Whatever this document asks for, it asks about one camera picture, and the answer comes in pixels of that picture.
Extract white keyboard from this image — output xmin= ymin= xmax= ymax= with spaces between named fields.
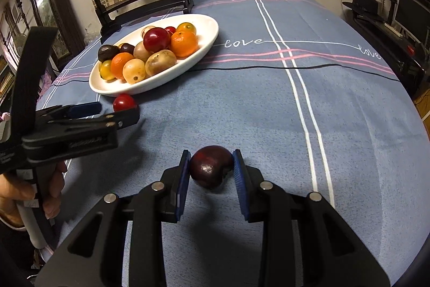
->
xmin=383 ymin=23 xmax=404 ymax=37

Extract pale pink round fruit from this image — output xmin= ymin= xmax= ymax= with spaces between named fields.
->
xmin=133 ymin=41 xmax=152 ymax=63

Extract dark maroon mangosteen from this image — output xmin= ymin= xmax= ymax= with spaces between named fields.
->
xmin=190 ymin=145 xmax=235 ymax=190

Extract yellow-green small citrus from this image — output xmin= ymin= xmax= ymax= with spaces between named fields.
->
xmin=99 ymin=60 xmax=115 ymax=81

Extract clear plastic bags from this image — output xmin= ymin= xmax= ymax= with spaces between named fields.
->
xmin=84 ymin=28 xmax=101 ymax=45

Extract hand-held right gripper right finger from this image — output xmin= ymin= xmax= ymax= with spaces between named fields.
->
xmin=232 ymin=149 xmax=392 ymax=287

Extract small round orange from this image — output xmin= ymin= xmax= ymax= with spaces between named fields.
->
xmin=175 ymin=22 xmax=197 ymax=35

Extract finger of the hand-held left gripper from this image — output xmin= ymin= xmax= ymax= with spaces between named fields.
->
xmin=37 ymin=101 xmax=102 ymax=121
xmin=35 ymin=106 xmax=140 ymax=140

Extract dark wood framed painting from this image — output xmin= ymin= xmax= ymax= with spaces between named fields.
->
xmin=26 ymin=0 xmax=86 ymax=62

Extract red cherry tomato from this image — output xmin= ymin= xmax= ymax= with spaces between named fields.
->
xmin=113 ymin=93 xmax=137 ymax=113

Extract speckled tan oval fruit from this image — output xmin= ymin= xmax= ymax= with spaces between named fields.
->
xmin=145 ymin=50 xmax=177 ymax=77

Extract white oval plate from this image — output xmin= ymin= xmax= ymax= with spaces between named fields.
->
xmin=89 ymin=14 xmax=220 ymax=97

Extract large orange mandarin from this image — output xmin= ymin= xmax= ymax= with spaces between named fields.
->
xmin=111 ymin=52 xmax=135 ymax=80
xmin=170 ymin=31 xmax=199 ymax=58

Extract black desk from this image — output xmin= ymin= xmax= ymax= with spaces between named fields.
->
xmin=343 ymin=0 xmax=430 ymax=96

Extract person's left hand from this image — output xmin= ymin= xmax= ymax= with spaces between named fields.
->
xmin=0 ymin=161 xmax=68 ymax=227

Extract tan spotted round fruit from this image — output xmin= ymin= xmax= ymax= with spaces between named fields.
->
xmin=122 ymin=58 xmax=148 ymax=84

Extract black hat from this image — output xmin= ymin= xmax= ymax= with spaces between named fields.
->
xmin=343 ymin=0 xmax=384 ymax=22

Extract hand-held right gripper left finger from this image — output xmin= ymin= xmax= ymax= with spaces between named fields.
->
xmin=35 ymin=149 xmax=192 ymax=287

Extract black computer monitor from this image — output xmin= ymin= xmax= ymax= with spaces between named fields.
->
xmin=393 ymin=0 xmax=430 ymax=45

